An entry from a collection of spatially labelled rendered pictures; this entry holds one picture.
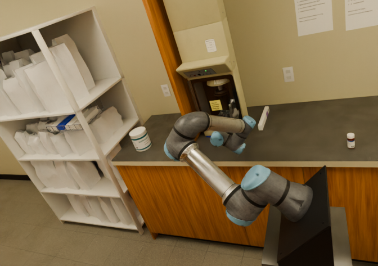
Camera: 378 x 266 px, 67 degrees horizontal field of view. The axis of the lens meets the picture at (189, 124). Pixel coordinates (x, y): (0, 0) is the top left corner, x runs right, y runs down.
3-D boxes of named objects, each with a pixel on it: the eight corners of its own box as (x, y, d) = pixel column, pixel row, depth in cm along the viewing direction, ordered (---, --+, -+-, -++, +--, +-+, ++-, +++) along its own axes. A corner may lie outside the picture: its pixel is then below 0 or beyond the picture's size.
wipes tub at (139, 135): (141, 142, 232) (134, 126, 225) (154, 141, 226) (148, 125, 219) (133, 152, 222) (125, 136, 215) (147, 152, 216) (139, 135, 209)
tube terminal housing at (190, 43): (214, 118, 231) (187, 22, 196) (254, 115, 217) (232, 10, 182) (205, 135, 212) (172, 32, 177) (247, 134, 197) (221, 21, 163)
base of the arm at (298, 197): (311, 212, 101) (286, 198, 101) (287, 228, 112) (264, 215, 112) (314, 180, 112) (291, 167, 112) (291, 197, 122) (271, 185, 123)
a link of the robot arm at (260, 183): (288, 189, 104) (255, 170, 104) (268, 213, 110) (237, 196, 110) (286, 172, 115) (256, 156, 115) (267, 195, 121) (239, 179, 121)
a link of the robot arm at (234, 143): (248, 142, 155) (231, 132, 156) (238, 158, 160) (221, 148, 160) (250, 136, 162) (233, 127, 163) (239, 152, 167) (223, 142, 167)
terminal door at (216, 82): (203, 130, 209) (188, 80, 191) (244, 128, 195) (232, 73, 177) (203, 130, 208) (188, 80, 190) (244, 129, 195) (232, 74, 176)
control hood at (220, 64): (186, 77, 191) (181, 63, 186) (233, 70, 176) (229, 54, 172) (179, 84, 182) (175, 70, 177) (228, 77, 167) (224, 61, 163)
